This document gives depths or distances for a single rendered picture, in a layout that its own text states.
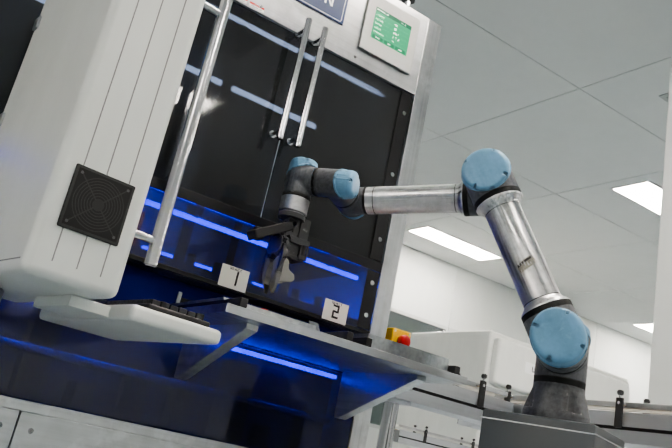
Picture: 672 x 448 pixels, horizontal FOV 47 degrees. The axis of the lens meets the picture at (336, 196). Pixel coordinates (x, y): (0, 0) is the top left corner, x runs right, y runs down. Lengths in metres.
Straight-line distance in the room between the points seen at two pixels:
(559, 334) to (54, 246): 1.02
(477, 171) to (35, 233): 0.99
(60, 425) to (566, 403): 1.15
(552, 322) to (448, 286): 7.06
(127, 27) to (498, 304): 8.03
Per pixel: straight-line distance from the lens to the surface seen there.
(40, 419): 1.96
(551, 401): 1.82
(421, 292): 8.49
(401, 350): 1.94
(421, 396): 2.61
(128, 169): 1.46
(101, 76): 1.48
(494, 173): 1.83
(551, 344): 1.70
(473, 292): 9.00
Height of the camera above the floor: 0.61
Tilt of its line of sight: 19 degrees up
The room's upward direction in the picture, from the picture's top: 12 degrees clockwise
